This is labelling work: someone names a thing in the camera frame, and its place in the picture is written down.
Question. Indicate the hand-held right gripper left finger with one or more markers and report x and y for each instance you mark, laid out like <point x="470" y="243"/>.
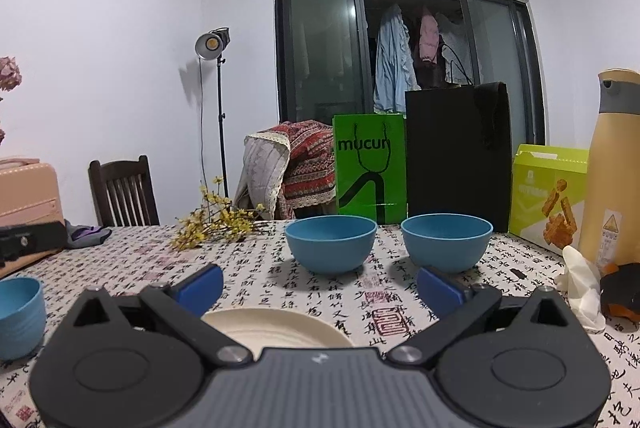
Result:
<point x="200" y="290"/>

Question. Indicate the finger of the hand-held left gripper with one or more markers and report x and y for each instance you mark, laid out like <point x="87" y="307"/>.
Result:
<point x="30" y="240"/>

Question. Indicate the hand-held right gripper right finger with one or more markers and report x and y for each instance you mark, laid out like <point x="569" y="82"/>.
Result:
<point x="440" y="292"/>

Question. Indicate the blue bowl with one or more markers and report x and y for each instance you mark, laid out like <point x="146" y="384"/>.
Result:
<point x="447" y="240"/>
<point x="330" y="243"/>
<point x="20" y="318"/>

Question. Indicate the cream plate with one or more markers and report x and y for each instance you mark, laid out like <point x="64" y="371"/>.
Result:
<point x="280" y="328"/>

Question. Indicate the pink suitcase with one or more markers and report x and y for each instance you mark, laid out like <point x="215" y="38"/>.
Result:
<point x="27" y="193"/>

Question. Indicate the purple grey glove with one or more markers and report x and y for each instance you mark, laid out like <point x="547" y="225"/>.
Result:
<point x="87" y="235"/>

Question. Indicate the yellow flower branch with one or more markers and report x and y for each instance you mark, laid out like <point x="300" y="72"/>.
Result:
<point x="215" y="223"/>

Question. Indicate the dark wooden chair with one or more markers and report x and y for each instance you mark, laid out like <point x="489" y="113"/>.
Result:
<point x="125" y="193"/>

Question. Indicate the grey quilted lace-trimmed cloth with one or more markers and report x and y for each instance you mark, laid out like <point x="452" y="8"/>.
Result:
<point x="260" y="173"/>

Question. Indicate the black paper bag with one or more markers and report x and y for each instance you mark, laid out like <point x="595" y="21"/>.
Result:
<point x="457" y="157"/>

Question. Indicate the yellow-green snack box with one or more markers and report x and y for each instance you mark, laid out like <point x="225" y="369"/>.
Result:
<point x="545" y="198"/>

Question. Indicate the green paper bag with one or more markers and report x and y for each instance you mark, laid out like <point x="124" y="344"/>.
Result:
<point x="370" y="167"/>

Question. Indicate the white rubber glove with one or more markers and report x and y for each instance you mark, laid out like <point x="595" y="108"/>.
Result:
<point x="582" y="288"/>

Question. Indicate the red patterned blanket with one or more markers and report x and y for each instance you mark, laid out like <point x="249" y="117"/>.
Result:
<point x="310" y="167"/>

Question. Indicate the dried rose bouquet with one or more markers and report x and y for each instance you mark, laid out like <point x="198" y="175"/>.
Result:
<point x="9" y="75"/>

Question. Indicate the black orange pouch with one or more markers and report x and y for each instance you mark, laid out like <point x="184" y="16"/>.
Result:
<point x="622" y="293"/>

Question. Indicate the tan bottle with grey cap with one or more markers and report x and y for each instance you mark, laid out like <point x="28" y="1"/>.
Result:
<point x="615" y="167"/>

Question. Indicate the light blue hanging shirt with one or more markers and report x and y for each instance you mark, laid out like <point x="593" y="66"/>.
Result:
<point x="392" y="57"/>

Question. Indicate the white hanging garment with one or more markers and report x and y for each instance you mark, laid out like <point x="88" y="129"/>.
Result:
<point x="457" y="47"/>

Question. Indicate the studio lamp on stand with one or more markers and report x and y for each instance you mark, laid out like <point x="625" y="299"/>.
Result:
<point x="212" y="42"/>

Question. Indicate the pink hanging garment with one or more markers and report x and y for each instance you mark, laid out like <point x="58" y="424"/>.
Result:
<point x="429" y="37"/>

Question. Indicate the black sliding glass door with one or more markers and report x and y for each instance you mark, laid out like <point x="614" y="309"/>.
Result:
<point x="320" y="57"/>

